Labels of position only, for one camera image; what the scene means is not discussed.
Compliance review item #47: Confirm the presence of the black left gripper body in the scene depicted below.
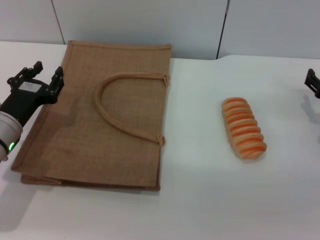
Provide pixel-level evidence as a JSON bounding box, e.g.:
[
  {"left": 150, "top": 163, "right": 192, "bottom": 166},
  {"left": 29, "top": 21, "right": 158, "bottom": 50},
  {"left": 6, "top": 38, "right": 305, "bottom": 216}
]
[{"left": 0, "top": 79, "right": 61, "bottom": 128}]

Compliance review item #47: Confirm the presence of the brown jute handbag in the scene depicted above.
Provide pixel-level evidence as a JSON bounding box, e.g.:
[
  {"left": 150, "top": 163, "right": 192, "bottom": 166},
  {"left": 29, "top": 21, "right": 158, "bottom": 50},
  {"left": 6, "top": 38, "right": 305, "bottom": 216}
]
[{"left": 10, "top": 39, "right": 173, "bottom": 193}]

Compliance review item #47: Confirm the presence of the orange striped bread loaf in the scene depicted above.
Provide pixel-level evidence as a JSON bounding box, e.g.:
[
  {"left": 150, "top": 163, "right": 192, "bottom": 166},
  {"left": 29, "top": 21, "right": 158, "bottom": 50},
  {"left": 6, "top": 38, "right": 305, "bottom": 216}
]
[{"left": 220, "top": 96, "right": 268, "bottom": 160}]

